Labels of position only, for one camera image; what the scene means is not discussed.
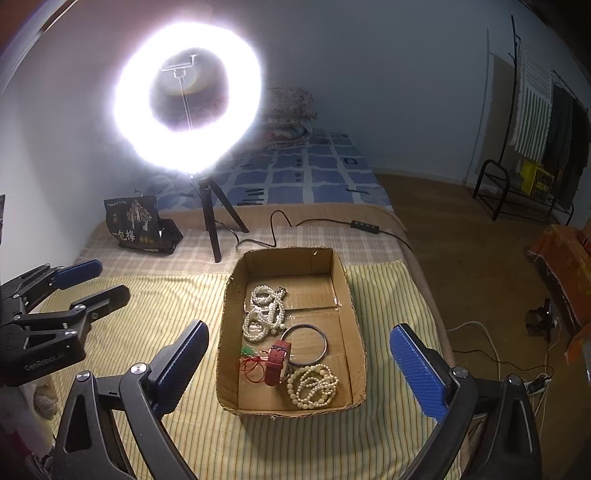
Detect black metal rack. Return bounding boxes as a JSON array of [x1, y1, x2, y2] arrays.
[[472, 159, 576, 226]]

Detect silver bangle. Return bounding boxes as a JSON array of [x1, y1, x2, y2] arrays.
[[279, 324, 330, 368]]

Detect black power cable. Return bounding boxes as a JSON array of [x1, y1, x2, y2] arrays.
[[217, 210, 416, 254]]

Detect cream bead bracelet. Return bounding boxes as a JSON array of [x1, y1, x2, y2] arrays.
[[286, 364, 339, 409]]

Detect red strap watch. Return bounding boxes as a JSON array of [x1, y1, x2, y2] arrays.
[[264, 340, 293, 387]]

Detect white ring light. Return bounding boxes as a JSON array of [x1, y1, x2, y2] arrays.
[[106, 11, 273, 178]]

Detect white striped hanging towel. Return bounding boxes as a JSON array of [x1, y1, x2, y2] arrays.
[[507, 39, 555, 160]]

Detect black clamp device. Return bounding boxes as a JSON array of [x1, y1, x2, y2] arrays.
[[526, 298, 562, 343]]

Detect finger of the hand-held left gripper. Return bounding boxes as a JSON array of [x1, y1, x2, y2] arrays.
[[0, 259, 103, 305], [18, 285, 131, 341]]

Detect white pearl necklace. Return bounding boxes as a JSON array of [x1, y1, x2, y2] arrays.
[[242, 285, 288, 343]]

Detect black tripod stand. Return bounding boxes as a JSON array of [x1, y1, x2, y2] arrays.
[[185, 173, 250, 264]]

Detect dark hanging clothes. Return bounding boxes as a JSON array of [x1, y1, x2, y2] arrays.
[[541, 83, 591, 205]]

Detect cardboard box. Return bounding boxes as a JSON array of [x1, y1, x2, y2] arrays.
[[216, 247, 368, 419]]

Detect white cable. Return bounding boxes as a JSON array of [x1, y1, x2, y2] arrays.
[[445, 320, 555, 376]]

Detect green pendant with red cord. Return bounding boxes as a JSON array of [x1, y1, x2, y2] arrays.
[[238, 346, 271, 384]]

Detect orange cloth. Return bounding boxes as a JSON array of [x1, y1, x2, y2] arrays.
[[526, 224, 591, 366]]

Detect pink checkered blanket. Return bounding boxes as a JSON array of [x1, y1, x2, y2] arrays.
[[74, 205, 414, 283]]

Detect blue patterned bedsheet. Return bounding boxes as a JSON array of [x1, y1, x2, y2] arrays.
[[134, 131, 396, 214]]

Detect black snack bag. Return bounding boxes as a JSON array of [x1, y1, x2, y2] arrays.
[[104, 195, 184, 256]]

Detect yellow crate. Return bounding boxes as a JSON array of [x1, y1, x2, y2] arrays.
[[521, 161, 557, 200]]

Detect striped yellow cloth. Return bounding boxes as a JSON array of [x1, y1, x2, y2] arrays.
[[34, 258, 462, 480]]

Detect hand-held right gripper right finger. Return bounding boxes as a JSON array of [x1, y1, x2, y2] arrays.
[[389, 323, 543, 480]]

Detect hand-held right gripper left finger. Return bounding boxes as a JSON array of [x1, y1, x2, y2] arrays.
[[51, 319, 211, 480]]

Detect black clothes stand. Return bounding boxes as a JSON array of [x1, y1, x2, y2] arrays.
[[507, 14, 591, 116]]

